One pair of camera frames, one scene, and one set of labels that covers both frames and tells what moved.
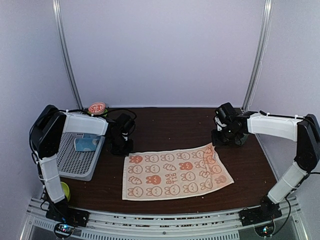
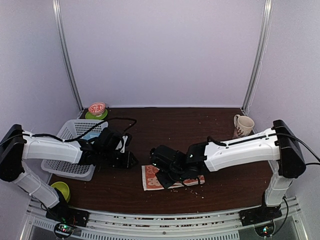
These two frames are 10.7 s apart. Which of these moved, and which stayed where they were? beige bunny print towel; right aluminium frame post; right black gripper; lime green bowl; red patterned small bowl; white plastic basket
Moved: beige bunny print towel; right black gripper
Stayed: red patterned small bowl; white plastic basket; lime green bowl; right aluminium frame post
